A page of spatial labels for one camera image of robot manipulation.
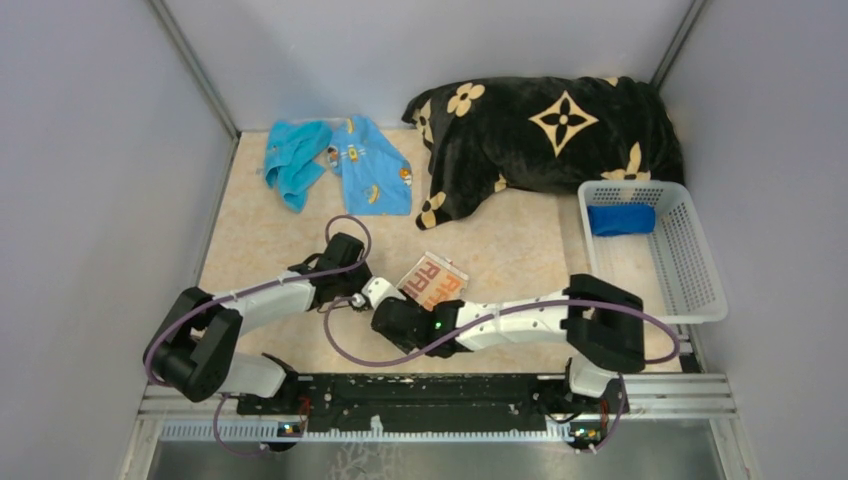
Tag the white plastic basket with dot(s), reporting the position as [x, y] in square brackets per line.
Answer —
[672, 268]

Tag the teal small cloth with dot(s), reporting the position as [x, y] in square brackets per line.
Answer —
[290, 165]

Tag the light blue printed towel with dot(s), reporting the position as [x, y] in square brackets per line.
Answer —
[376, 178]

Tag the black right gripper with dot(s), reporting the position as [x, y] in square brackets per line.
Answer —
[405, 345]

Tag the dark blue towel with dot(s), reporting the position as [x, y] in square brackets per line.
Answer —
[625, 219]

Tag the grey orange printed cloth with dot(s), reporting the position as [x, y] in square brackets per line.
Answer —
[433, 280]

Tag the black floral plush blanket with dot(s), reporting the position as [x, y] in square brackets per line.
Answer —
[538, 134]

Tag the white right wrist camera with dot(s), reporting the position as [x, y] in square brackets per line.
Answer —
[374, 292]

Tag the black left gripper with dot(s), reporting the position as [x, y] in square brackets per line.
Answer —
[363, 268]

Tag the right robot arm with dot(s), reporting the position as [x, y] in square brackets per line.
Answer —
[601, 321]

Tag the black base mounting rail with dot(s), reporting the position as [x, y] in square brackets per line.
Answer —
[449, 407]

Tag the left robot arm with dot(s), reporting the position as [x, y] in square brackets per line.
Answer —
[194, 349]

